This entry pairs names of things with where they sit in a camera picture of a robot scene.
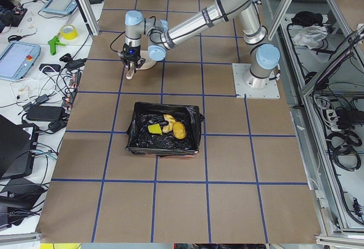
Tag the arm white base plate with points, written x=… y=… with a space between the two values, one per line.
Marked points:
x=248 y=86

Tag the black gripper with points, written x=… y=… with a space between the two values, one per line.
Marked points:
x=133 y=53

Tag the yellow tape roll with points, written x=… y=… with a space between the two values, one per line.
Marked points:
x=69 y=32

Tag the banana peel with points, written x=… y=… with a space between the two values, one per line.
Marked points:
x=171 y=121

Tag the near blue teach pendant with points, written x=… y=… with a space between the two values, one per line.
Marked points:
x=17 y=59

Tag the black scissors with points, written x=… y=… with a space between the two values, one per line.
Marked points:
x=15 y=38

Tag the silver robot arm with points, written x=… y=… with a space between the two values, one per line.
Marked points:
x=147 y=40

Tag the black power adapter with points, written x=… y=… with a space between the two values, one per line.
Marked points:
x=45 y=113

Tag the blue teach pendant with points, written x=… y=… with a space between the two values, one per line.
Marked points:
x=17 y=59
x=59 y=7

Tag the crumpled white cloth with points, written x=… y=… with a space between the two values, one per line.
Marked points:
x=310 y=37

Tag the far blue teach pendant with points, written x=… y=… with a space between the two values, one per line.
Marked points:
x=59 y=7

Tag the green handled grabber tool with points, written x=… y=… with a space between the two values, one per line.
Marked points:
x=53 y=43

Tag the black laptop computer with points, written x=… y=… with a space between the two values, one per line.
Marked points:
x=17 y=144

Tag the yellow sponge piece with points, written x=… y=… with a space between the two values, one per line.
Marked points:
x=155 y=129

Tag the brown potato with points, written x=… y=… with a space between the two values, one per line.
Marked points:
x=179 y=130

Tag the black lined trash bin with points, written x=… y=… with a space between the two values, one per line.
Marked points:
x=141 y=142

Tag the beige plastic dustpan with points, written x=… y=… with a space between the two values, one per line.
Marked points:
x=149 y=63

